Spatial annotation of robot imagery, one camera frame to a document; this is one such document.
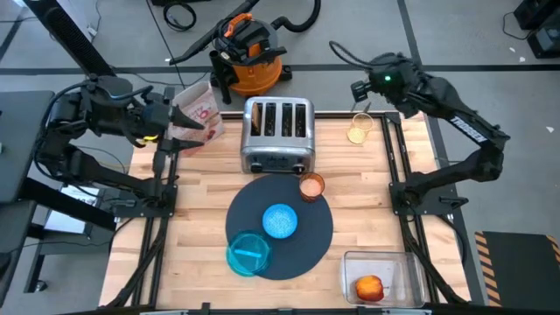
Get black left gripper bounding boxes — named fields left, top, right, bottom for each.
left=126, top=98, right=207, bottom=153

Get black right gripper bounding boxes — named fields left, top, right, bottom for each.
left=367, top=52, right=424, bottom=120

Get orange patterned bowl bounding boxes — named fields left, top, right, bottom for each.
left=262, top=203, right=299, bottom=240

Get red yellow apple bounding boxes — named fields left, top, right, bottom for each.
left=354, top=275, right=385, bottom=303

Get orange black shop vacuum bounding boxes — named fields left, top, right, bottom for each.
left=208, top=11, right=293, bottom=98

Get black vacuum wand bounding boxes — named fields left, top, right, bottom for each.
left=169, top=0, right=262, bottom=67

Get stainless steel four-slot toaster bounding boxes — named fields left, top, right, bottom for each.
left=240, top=95, right=317, bottom=175

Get orange drinking glass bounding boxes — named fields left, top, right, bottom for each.
left=298, top=171, right=326, bottom=203

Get white paper sheet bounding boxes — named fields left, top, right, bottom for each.
left=43, top=184, right=100, bottom=235

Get black equipment boxes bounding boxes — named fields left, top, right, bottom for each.
left=514, top=0, right=560, bottom=59

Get dark grey desk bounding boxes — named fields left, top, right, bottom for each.
left=0, top=90, right=56, bottom=205

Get dark round woven placemat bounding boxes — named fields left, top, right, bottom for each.
left=225, top=173, right=334, bottom=281

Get clear plastic container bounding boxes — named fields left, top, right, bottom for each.
left=339, top=249, right=426, bottom=308

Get black hazard-striped floor mat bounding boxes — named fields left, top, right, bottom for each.
left=474, top=230, right=560, bottom=308

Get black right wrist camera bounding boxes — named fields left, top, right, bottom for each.
left=350, top=80, right=372, bottom=103

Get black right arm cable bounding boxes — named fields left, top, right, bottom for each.
left=328, top=40, right=382, bottom=74

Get black aluminium table frame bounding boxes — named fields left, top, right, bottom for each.
left=98, top=85, right=473, bottom=315

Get black vacuum hose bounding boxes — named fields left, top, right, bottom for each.
left=269, top=0, right=323, bottom=34

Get black coiled floor cable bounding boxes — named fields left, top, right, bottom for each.
left=163, top=2, right=198, bottom=32

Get black padded post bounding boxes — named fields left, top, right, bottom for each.
left=24, top=0, right=116, bottom=78

